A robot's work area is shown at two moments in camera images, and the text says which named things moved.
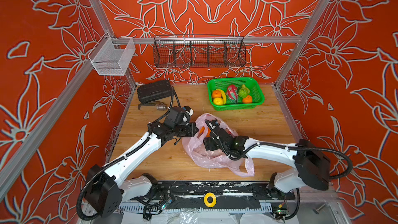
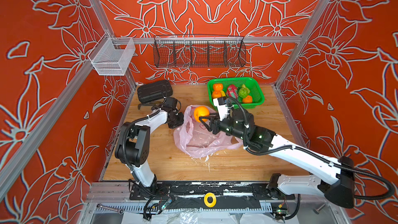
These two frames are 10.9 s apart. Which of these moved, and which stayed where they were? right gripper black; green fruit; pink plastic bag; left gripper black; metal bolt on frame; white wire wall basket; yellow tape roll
Moved: left gripper black; pink plastic bag; right gripper black
Stayed: green fruit; yellow tape roll; white wire wall basket; metal bolt on frame
